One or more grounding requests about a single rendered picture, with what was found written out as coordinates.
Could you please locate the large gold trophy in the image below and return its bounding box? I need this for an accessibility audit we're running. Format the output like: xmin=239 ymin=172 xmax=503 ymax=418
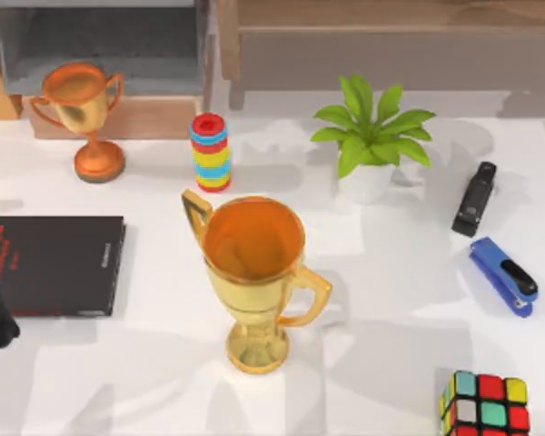
xmin=180 ymin=188 xmax=333 ymax=375

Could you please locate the stack of coloured rings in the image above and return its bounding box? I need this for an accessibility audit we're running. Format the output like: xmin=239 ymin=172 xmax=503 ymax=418
xmin=188 ymin=113 xmax=233 ymax=193

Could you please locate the green plant in white pot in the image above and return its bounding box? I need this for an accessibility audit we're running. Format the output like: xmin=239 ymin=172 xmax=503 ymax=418
xmin=310 ymin=74 xmax=437 ymax=204

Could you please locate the black stapler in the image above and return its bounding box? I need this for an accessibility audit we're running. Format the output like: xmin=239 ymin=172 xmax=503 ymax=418
xmin=451 ymin=161 xmax=498 ymax=238

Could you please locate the black book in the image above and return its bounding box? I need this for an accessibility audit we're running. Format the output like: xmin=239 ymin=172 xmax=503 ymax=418
xmin=0 ymin=215 xmax=127 ymax=318

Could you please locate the small bronze trophy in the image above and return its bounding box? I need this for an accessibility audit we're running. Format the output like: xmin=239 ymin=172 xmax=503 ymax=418
xmin=28 ymin=62 xmax=127 ymax=184

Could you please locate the blue stapler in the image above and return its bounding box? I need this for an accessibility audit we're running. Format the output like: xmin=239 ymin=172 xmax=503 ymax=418
xmin=469 ymin=236 xmax=540 ymax=318

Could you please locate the colourful puzzle cube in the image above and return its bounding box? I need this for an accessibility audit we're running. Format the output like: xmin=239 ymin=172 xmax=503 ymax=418
xmin=439 ymin=370 xmax=530 ymax=436

